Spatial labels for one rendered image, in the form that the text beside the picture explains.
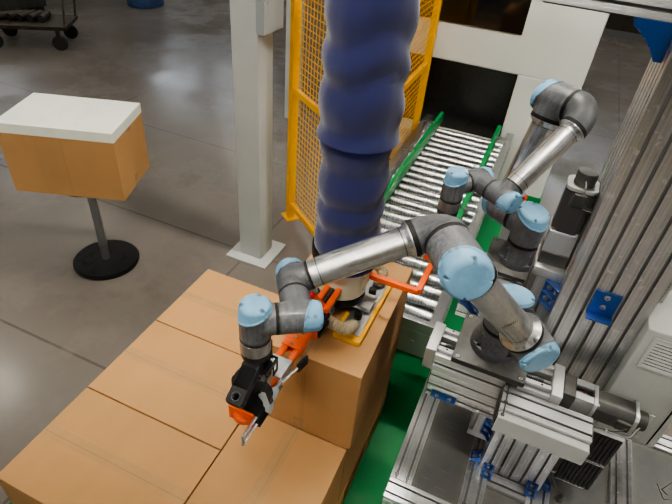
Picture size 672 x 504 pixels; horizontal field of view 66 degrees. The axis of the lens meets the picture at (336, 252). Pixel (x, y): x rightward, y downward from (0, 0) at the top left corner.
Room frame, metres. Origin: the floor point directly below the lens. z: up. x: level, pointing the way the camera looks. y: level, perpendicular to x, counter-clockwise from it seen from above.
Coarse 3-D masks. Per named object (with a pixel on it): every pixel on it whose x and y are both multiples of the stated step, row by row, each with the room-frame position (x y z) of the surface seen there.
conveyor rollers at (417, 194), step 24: (432, 144) 3.61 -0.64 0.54; (456, 144) 3.64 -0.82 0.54; (480, 144) 3.67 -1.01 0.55; (432, 168) 3.23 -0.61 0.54; (408, 192) 2.86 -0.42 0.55; (432, 192) 2.88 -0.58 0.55; (384, 216) 2.59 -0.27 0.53; (408, 216) 2.63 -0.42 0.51; (408, 264) 2.16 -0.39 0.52; (432, 288) 1.95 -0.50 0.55; (408, 312) 1.79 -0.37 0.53; (432, 312) 1.78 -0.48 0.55
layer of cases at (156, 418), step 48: (192, 288) 1.79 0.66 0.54; (240, 288) 1.82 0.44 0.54; (144, 336) 1.46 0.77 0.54; (192, 336) 1.49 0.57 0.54; (96, 384) 1.20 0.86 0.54; (144, 384) 1.22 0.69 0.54; (192, 384) 1.25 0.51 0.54; (384, 384) 1.50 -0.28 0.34; (48, 432) 0.99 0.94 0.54; (96, 432) 1.00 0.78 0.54; (144, 432) 1.02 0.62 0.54; (192, 432) 1.04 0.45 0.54; (240, 432) 1.06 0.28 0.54; (288, 432) 1.08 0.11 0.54; (0, 480) 0.81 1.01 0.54; (48, 480) 0.82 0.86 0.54; (96, 480) 0.83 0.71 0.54; (144, 480) 0.85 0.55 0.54; (192, 480) 0.87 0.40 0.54; (240, 480) 0.88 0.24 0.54; (288, 480) 0.90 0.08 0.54; (336, 480) 0.96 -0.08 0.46
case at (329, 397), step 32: (384, 320) 1.30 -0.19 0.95; (288, 352) 1.12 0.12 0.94; (320, 352) 1.12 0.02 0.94; (352, 352) 1.14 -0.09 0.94; (384, 352) 1.34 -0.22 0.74; (288, 384) 1.12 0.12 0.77; (320, 384) 1.08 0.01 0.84; (352, 384) 1.04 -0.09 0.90; (288, 416) 1.11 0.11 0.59; (320, 416) 1.08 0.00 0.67; (352, 416) 1.04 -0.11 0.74
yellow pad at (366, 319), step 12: (372, 288) 1.41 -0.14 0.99; (384, 288) 1.44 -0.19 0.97; (384, 300) 1.39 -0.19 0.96; (348, 312) 1.30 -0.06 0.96; (360, 312) 1.28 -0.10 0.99; (372, 312) 1.31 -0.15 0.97; (360, 324) 1.24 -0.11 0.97; (336, 336) 1.19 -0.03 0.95; (348, 336) 1.19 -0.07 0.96; (360, 336) 1.19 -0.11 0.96
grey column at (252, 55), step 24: (240, 0) 2.72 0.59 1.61; (240, 24) 2.73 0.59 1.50; (240, 48) 2.73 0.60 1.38; (264, 48) 2.75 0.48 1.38; (240, 72) 2.73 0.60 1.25; (264, 72) 2.75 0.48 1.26; (240, 96) 2.73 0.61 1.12; (264, 96) 2.75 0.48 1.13; (240, 120) 2.73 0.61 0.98; (264, 120) 2.75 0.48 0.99; (240, 144) 2.74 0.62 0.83; (264, 144) 2.75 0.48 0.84; (240, 168) 2.74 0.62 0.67; (264, 168) 2.75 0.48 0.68; (240, 192) 2.74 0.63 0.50; (264, 192) 2.74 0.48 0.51; (240, 216) 2.74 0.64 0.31; (264, 216) 2.74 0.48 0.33; (240, 240) 2.74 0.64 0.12; (264, 240) 2.74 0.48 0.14; (264, 264) 2.64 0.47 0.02
